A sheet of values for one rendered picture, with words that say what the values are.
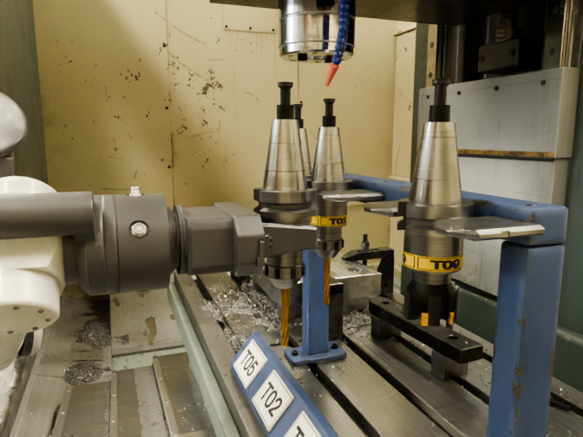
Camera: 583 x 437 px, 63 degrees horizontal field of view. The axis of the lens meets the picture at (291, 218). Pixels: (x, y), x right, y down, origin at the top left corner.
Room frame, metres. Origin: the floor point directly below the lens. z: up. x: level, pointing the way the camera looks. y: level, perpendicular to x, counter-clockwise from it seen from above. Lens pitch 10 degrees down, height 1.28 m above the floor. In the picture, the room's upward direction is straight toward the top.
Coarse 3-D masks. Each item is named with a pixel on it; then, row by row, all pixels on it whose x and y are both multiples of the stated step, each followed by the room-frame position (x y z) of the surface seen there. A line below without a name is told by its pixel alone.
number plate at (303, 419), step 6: (300, 414) 0.53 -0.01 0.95; (306, 414) 0.52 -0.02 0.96; (300, 420) 0.52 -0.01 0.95; (306, 420) 0.51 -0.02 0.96; (294, 426) 0.52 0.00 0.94; (300, 426) 0.51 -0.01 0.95; (306, 426) 0.50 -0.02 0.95; (312, 426) 0.50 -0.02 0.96; (288, 432) 0.52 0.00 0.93; (294, 432) 0.51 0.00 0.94; (300, 432) 0.50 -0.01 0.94; (306, 432) 0.50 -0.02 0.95; (312, 432) 0.49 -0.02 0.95; (318, 432) 0.49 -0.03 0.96
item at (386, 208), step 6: (366, 204) 0.47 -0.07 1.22; (372, 204) 0.46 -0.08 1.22; (378, 204) 0.46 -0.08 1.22; (384, 204) 0.46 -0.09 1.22; (390, 204) 0.46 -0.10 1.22; (396, 204) 0.46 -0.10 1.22; (366, 210) 0.45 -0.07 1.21; (372, 210) 0.44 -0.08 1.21; (378, 210) 0.44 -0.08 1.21; (384, 210) 0.44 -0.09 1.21; (390, 210) 0.43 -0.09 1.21; (396, 210) 0.43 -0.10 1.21; (390, 216) 0.43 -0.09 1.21; (396, 216) 0.43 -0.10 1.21; (402, 216) 0.44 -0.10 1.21
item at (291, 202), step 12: (264, 192) 0.45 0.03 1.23; (276, 192) 0.45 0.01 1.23; (288, 192) 0.44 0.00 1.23; (300, 192) 0.45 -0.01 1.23; (312, 192) 0.46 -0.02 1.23; (264, 204) 0.47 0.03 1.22; (276, 204) 0.45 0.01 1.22; (288, 204) 0.45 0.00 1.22; (300, 204) 0.45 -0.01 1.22; (264, 216) 0.45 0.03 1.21; (276, 216) 0.45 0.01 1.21; (288, 216) 0.44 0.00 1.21; (300, 216) 0.45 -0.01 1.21; (312, 216) 0.46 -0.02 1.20
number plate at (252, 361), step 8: (248, 344) 0.73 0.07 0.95; (256, 344) 0.71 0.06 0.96; (248, 352) 0.71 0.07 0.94; (256, 352) 0.70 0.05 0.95; (240, 360) 0.72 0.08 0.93; (248, 360) 0.70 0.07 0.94; (256, 360) 0.68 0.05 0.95; (264, 360) 0.67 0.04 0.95; (240, 368) 0.70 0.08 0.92; (248, 368) 0.68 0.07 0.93; (256, 368) 0.67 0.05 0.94; (240, 376) 0.68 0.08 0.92; (248, 376) 0.67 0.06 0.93; (256, 376) 0.66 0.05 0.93; (248, 384) 0.65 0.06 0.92
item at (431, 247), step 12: (408, 240) 0.40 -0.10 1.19; (420, 240) 0.39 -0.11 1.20; (432, 240) 0.39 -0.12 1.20; (444, 240) 0.39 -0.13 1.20; (456, 240) 0.39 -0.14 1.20; (408, 252) 0.40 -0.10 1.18; (420, 252) 0.39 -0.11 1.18; (432, 252) 0.39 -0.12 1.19; (444, 252) 0.39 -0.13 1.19; (456, 252) 0.39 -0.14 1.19
